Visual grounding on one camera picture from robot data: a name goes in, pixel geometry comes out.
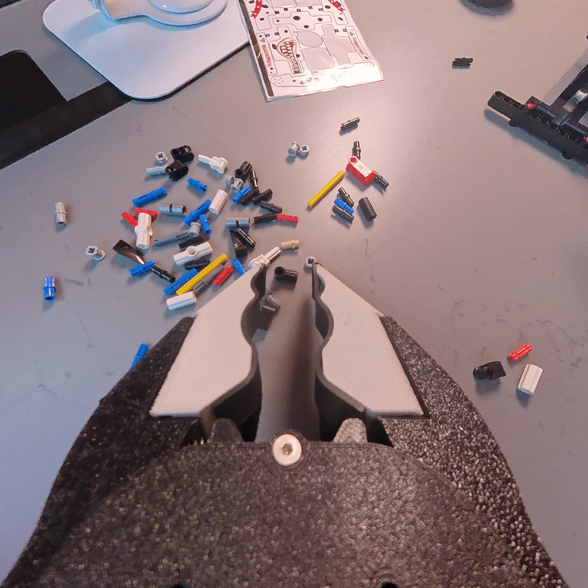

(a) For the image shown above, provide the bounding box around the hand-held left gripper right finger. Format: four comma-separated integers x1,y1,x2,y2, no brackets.
306,265,426,425

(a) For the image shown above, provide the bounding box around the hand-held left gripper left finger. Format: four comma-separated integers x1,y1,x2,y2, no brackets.
149,269,268,428

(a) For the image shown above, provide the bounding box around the pile of small toy pieces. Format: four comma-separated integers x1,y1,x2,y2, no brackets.
112,115,391,313

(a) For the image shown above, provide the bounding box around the white toy sleeve piece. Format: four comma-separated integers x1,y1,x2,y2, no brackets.
516,364,545,397

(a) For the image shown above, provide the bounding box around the white black toy truck model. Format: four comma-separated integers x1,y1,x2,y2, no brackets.
487,66,588,168

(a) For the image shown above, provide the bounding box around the grey desk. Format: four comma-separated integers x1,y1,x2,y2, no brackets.
0,0,588,588

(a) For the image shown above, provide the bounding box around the black desk pad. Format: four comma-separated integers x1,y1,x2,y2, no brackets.
0,51,129,171

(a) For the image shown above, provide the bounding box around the sticker sheet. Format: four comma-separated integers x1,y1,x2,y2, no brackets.
237,0,384,102

